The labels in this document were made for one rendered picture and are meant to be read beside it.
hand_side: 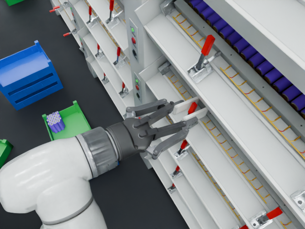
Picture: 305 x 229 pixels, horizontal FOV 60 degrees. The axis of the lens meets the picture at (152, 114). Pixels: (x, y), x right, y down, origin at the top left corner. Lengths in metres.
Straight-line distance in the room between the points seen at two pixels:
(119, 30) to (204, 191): 0.56
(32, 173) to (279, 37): 0.41
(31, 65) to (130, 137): 1.26
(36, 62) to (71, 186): 1.28
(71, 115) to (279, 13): 1.40
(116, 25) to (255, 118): 0.59
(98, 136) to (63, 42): 1.56
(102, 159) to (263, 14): 0.35
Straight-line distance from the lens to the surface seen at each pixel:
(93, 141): 0.50
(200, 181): 0.83
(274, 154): 0.46
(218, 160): 0.64
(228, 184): 0.64
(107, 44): 1.14
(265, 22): 0.33
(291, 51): 0.31
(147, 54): 0.68
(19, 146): 1.63
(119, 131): 0.52
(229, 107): 0.48
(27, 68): 1.70
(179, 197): 1.22
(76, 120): 1.56
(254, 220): 0.61
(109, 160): 0.51
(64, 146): 0.50
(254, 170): 0.61
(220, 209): 0.82
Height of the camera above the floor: 1.33
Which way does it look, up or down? 59 degrees down
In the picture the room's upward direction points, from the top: straight up
